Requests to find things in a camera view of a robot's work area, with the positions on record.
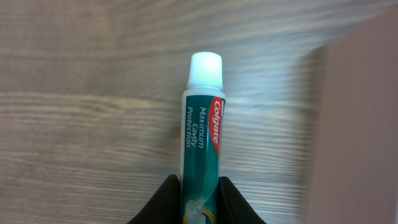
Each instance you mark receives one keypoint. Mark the white cardboard box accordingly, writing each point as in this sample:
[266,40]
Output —
[353,177]

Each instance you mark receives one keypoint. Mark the green toothpaste tube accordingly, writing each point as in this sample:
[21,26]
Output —
[202,122]

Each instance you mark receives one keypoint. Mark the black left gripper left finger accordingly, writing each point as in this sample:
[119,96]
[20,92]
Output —
[163,207]

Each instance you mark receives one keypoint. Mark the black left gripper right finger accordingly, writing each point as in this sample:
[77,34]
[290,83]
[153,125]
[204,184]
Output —
[232,207]

